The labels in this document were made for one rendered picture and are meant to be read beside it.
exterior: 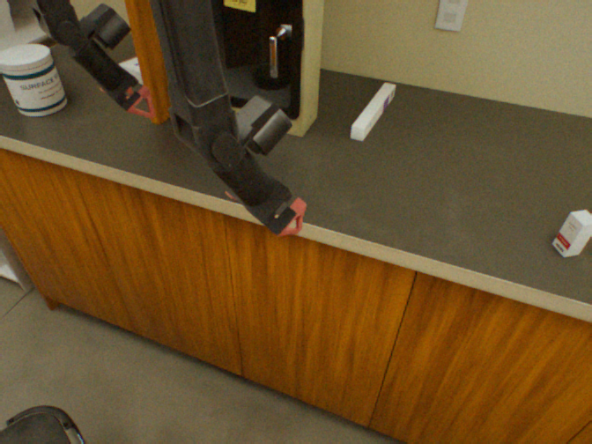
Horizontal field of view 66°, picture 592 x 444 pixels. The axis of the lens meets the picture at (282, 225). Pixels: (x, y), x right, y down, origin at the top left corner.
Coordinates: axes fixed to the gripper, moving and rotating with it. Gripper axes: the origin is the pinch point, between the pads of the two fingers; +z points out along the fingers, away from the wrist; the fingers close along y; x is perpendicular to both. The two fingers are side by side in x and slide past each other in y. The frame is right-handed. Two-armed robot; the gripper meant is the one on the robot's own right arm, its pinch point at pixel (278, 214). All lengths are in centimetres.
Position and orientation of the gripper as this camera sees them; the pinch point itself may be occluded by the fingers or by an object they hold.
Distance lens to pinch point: 79.7
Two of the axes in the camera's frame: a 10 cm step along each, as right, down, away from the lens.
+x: -6.6, 7.5, -0.7
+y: -6.5, -5.2, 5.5
